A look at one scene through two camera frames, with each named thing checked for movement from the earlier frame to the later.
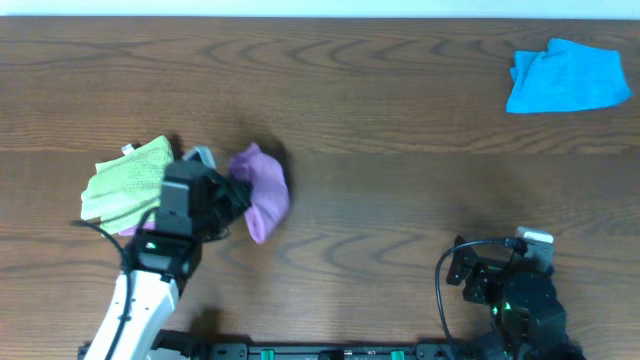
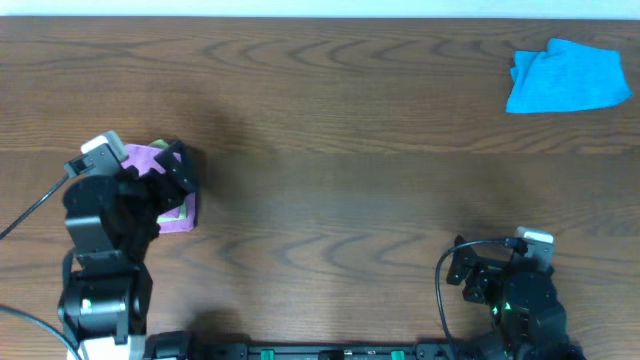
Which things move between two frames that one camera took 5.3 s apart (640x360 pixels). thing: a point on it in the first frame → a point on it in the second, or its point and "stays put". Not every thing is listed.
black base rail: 184,345 stays put
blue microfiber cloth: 566,76 stays put
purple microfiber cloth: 269,202 → 142,157
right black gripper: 486,272 stays put
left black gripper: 230,195 → 157,187
